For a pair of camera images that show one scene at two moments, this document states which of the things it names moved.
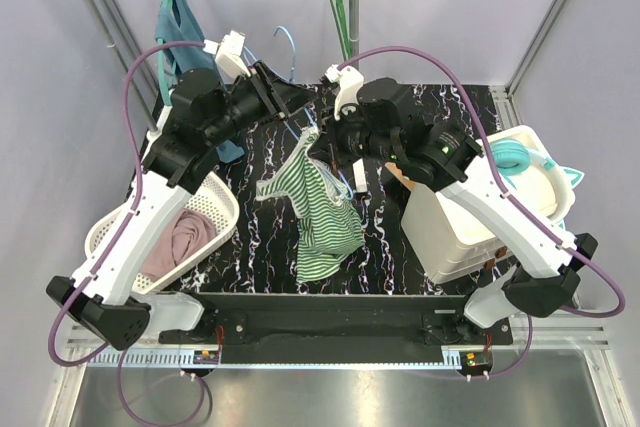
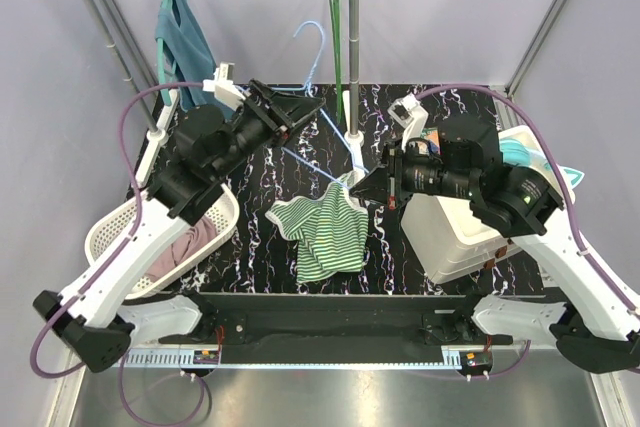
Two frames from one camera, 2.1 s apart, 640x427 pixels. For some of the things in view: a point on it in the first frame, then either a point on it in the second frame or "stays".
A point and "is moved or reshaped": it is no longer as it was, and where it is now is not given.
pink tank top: x=188 y=232 stays
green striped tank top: x=330 y=225 is moved or reshaped
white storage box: x=449 y=242 stays
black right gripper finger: x=321 y=149 to x=374 y=186
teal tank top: x=180 y=22 stays
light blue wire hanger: x=307 y=112 to x=309 y=87
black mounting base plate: x=338 y=322 stays
